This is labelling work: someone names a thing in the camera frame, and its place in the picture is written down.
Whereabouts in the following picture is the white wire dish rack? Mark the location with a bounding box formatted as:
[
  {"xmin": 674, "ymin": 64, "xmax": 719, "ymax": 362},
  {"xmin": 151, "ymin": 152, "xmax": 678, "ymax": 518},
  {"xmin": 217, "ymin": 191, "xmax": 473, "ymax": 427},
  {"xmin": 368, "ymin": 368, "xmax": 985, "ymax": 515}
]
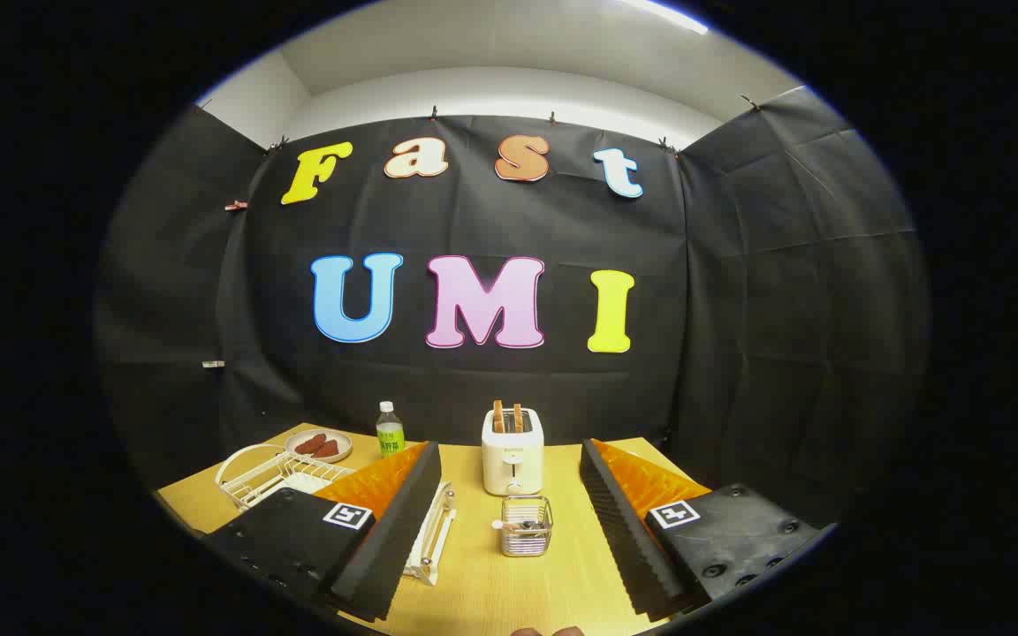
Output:
[{"xmin": 215, "ymin": 444, "xmax": 458, "ymax": 587}]

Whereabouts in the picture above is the black backdrop cloth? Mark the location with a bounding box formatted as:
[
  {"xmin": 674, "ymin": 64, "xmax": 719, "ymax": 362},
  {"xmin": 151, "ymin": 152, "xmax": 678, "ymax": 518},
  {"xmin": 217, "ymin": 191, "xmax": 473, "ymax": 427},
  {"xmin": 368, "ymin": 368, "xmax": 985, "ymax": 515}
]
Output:
[{"xmin": 94, "ymin": 84, "xmax": 930, "ymax": 531}]

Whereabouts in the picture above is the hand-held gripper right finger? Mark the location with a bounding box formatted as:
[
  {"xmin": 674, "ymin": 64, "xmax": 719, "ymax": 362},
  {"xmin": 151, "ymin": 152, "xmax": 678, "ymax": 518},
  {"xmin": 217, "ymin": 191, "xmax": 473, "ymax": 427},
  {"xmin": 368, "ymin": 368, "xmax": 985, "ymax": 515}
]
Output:
[{"xmin": 578, "ymin": 437, "xmax": 839, "ymax": 622}]

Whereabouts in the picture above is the green label drink bottle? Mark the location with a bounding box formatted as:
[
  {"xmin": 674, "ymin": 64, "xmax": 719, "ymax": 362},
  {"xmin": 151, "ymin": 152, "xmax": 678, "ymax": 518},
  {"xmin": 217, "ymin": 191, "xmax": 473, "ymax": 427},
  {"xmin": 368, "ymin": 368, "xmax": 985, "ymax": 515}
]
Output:
[{"xmin": 376, "ymin": 401, "xmax": 406, "ymax": 458}]

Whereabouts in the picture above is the white toaster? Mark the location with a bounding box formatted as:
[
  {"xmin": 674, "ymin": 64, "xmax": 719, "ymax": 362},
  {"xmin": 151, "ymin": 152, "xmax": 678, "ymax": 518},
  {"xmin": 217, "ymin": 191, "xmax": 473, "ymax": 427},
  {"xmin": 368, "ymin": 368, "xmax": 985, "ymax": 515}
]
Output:
[{"xmin": 482, "ymin": 408, "xmax": 546, "ymax": 497}]

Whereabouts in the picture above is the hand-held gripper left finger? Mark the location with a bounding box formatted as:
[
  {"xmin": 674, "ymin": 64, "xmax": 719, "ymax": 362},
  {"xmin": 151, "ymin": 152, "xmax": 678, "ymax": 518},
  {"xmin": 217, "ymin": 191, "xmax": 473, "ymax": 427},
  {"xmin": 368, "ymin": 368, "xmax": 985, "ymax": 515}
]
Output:
[{"xmin": 204, "ymin": 440, "xmax": 444, "ymax": 624}]

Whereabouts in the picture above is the small pink plate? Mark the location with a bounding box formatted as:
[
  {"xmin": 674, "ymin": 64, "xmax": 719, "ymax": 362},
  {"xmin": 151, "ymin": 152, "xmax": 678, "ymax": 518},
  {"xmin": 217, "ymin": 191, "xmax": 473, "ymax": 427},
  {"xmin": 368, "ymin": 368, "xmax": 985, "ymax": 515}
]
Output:
[{"xmin": 285, "ymin": 428, "xmax": 353, "ymax": 465}]

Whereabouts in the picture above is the metal wire basket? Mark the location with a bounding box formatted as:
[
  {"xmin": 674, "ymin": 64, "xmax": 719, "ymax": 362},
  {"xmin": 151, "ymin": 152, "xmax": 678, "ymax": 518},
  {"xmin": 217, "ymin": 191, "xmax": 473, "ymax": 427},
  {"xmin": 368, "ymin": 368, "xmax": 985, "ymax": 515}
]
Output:
[{"xmin": 500, "ymin": 496, "xmax": 554, "ymax": 558}]

